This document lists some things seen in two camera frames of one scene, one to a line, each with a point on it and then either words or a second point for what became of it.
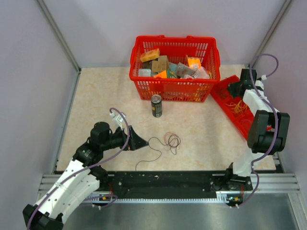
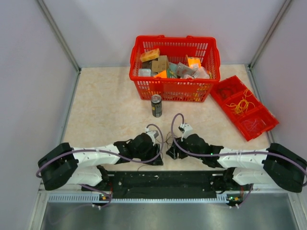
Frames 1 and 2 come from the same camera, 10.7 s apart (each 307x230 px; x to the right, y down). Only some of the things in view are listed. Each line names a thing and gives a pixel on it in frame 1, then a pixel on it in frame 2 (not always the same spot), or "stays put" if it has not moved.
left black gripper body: (119, 139) → (150, 152)
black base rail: (170, 185) stays put
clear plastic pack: (145, 72) stays put
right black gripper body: (233, 88) → (182, 154)
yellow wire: (239, 107) stays put
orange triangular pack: (162, 74) stays put
